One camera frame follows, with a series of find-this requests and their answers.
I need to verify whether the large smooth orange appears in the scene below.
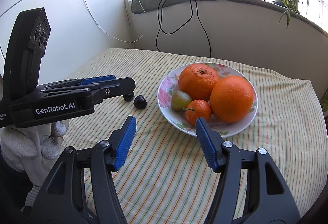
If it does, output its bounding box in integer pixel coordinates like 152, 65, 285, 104
210, 76, 255, 123

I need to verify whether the small green tomato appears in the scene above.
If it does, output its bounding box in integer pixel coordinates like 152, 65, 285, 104
171, 90, 192, 112

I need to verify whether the small tangerine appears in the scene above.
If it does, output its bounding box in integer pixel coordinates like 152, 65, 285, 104
184, 99, 213, 126

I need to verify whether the black cable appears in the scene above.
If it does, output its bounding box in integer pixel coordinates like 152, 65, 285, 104
156, 0, 212, 59

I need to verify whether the large tangerine with stem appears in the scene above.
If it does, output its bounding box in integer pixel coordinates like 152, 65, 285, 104
178, 63, 220, 102

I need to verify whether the floral white plate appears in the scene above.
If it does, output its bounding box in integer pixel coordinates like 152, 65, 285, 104
157, 62, 258, 137

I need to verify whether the person's left hand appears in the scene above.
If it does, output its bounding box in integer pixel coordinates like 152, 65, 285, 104
0, 120, 70, 187

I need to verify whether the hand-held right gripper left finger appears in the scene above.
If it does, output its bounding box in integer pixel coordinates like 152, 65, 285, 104
22, 116, 137, 224

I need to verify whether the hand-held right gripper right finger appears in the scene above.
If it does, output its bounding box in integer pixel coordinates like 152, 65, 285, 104
195, 118, 301, 224

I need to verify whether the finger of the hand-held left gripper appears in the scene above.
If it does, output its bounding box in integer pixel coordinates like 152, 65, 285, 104
42, 75, 117, 88
40, 77, 136, 105

